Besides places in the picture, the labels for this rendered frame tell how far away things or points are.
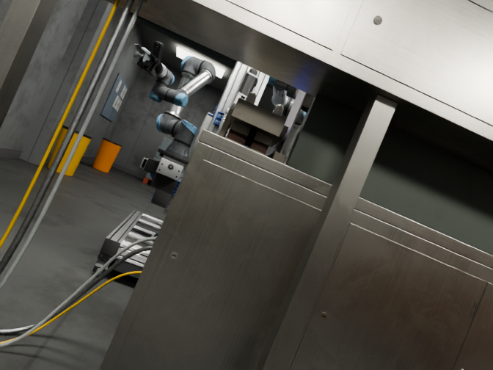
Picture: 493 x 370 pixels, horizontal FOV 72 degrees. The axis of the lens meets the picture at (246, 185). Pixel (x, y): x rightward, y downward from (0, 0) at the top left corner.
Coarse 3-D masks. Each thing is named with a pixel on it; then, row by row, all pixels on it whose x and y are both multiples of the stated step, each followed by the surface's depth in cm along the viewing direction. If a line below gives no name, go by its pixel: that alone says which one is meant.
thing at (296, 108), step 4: (304, 92) 119; (304, 96) 116; (300, 100) 122; (296, 104) 127; (300, 104) 117; (292, 108) 136; (296, 108) 123; (300, 108) 116; (292, 112) 130; (296, 112) 118; (288, 116) 137; (292, 116) 125; (296, 116) 116; (288, 120) 131; (292, 120) 120; (288, 124) 126; (292, 124) 116; (288, 128) 121; (288, 132) 117; (288, 136) 116; (284, 140) 119; (276, 144) 138
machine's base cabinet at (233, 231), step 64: (192, 192) 102; (256, 192) 103; (192, 256) 102; (256, 256) 103; (384, 256) 106; (448, 256) 108; (128, 320) 101; (192, 320) 102; (256, 320) 103; (320, 320) 105; (384, 320) 107; (448, 320) 108
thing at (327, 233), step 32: (32, 0) 81; (0, 32) 80; (32, 32) 83; (0, 64) 80; (0, 96) 81; (384, 128) 88; (352, 160) 87; (352, 192) 87; (320, 224) 89; (320, 256) 87; (320, 288) 87; (288, 320) 86; (288, 352) 86
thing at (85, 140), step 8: (64, 128) 489; (64, 136) 487; (88, 136) 501; (56, 144) 491; (72, 144) 489; (80, 144) 495; (88, 144) 510; (56, 152) 488; (80, 152) 500; (64, 160) 489; (72, 160) 494; (80, 160) 510; (72, 168) 499
